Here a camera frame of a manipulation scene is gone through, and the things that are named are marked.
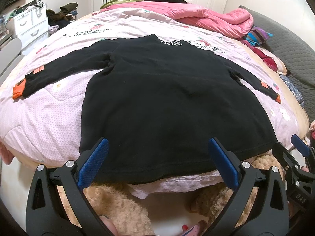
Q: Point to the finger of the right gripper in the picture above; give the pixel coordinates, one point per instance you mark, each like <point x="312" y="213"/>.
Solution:
<point x="306" y="151"/>
<point x="300" y="184"/>

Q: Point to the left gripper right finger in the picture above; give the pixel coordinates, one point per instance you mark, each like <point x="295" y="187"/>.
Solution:
<point x="258" y="204"/>

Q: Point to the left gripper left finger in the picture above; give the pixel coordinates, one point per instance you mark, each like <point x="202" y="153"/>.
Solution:
<point x="45" y="213"/>

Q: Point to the black sweater orange cuffs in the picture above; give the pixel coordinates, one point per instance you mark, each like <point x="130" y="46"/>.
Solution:
<point x="158" y="104"/>

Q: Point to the dark clothes pile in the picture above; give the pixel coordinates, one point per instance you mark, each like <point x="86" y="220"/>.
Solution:
<point x="64" y="17"/>

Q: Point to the right hand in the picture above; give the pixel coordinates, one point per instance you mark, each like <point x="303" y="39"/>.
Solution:
<point x="312" y="129"/>

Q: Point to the left hand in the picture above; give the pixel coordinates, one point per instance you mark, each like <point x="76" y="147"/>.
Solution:
<point x="109" y="224"/>

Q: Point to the blue floral fabric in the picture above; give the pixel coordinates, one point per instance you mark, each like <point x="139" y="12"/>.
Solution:
<point x="297" y="94"/>

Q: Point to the pink strawberry print quilt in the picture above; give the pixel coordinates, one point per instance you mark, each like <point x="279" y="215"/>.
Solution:
<point x="45" y="128"/>

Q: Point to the red garment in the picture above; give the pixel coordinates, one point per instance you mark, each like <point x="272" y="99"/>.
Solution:
<point x="270" y="62"/>

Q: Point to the grey quilted headboard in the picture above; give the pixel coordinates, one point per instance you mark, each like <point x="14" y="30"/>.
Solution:
<point x="296" y="54"/>

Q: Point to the beige fleece blanket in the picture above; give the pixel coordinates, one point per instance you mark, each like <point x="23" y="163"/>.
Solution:
<point x="130" y="218"/>

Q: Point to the striped colourful garment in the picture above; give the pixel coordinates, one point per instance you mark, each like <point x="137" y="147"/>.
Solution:
<point x="257" y="36"/>

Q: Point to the bright pink comforter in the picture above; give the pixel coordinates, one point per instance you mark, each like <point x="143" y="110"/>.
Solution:
<point x="234" y="24"/>

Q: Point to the grey chair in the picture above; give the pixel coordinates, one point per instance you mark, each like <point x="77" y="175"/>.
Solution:
<point x="11" y="55"/>

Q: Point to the white drawer cabinet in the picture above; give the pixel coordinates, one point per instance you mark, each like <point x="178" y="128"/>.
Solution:
<point x="31" y="25"/>

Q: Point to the olive green garment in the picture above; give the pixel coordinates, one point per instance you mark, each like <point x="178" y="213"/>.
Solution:
<point x="112" y="2"/>

